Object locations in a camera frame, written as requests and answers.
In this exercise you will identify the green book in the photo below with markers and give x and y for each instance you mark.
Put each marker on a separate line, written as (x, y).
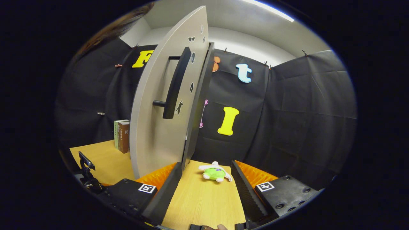
(115, 134)

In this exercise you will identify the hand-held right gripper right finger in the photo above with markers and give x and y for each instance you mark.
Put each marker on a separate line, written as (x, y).
(246, 191)

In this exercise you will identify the black backdrop cloth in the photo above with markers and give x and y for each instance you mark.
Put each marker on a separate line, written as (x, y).
(287, 111)

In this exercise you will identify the white cabinet door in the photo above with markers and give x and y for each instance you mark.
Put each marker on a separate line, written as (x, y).
(150, 137)

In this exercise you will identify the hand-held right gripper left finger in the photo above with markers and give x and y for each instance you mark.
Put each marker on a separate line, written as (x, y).
(167, 195)

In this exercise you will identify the green plush toy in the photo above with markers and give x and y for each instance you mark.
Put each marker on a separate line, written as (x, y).
(214, 173)

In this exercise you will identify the brown book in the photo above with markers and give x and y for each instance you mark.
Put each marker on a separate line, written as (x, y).
(125, 137)
(119, 137)

